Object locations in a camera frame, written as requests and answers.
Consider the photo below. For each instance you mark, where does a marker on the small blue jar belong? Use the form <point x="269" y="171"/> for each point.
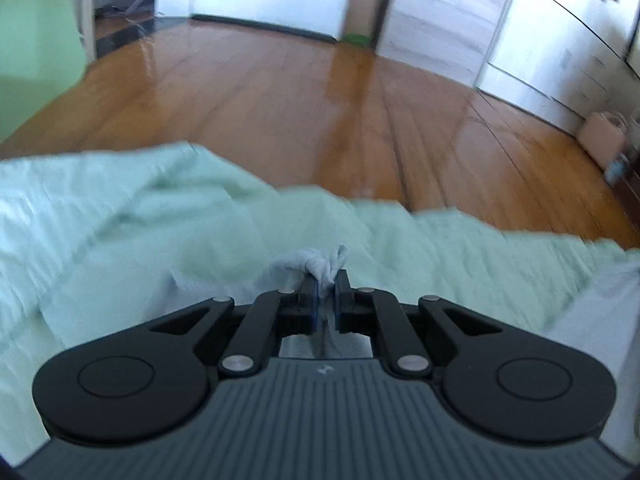
<point x="617" y="167"/>

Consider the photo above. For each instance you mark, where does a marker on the small green object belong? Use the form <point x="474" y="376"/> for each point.
<point x="357" y="39"/>

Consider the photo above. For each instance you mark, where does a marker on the pink bag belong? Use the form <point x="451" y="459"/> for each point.
<point x="600" y="135"/>

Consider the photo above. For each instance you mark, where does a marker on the grey printed t-shirt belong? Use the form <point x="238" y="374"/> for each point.
<point x="310" y="260"/>

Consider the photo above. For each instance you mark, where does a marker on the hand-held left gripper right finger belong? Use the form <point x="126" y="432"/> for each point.
<point x="341" y="305"/>

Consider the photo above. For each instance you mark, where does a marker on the cardboard box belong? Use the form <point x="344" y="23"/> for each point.
<point x="362" y="10"/>

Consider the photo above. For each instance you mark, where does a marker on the white wardrobe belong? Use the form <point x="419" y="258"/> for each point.
<point x="525" y="25"/>

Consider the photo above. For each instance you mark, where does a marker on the light green bed sheet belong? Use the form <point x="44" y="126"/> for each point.
<point x="125" y="220"/>

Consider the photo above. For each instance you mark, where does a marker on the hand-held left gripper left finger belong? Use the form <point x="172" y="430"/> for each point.
<point x="314" y="305"/>

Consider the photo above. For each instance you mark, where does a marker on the dark wood dresser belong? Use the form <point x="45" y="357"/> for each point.
<point x="631" y="200"/>

